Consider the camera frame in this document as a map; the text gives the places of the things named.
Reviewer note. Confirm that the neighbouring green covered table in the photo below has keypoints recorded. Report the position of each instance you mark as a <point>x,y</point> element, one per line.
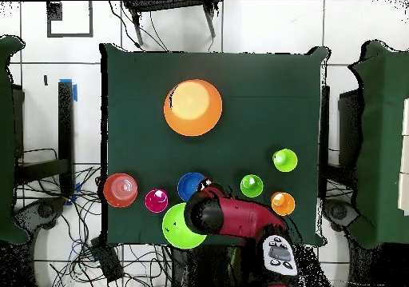
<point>380,140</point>
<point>8,140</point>

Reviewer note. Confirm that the blue bowl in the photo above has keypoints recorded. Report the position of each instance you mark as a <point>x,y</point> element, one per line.
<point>188,186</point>

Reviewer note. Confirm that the blue tape strip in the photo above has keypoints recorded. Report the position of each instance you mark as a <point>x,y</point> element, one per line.
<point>75,92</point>

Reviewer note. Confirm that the lime green cup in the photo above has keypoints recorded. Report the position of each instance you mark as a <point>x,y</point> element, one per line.
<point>285,160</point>

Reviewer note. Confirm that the orange cup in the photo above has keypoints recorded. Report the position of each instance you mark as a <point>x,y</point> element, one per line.
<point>282,204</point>

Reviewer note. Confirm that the small red-orange bowl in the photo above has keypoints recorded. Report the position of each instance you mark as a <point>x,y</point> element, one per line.
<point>120,190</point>

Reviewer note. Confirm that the large light green bowl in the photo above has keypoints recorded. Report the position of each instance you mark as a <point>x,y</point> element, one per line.
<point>174,232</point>

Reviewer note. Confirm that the grey square frame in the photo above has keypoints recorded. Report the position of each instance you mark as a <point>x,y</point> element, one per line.
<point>91,18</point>

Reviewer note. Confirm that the large orange bowl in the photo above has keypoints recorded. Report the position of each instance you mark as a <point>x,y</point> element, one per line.
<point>195,114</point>

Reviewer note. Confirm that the black camera tripod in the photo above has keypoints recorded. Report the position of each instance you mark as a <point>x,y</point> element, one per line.
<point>169,5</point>

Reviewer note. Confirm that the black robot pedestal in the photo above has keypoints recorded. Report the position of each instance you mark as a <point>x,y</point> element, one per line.
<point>204,264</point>

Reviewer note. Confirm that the black metal stand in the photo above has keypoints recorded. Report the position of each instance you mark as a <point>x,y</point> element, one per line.
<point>65,124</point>
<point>348,124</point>

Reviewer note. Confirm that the dark green tablecloth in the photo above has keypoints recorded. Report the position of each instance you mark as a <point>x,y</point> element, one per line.
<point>255,108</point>

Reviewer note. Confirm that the black power strip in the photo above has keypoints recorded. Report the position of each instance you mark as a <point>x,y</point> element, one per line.
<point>107,261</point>

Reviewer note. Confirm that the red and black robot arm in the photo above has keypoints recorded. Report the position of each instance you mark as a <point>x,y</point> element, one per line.
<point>236,216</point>

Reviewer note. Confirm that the red cup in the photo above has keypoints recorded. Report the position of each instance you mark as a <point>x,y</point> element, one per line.
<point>156,201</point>

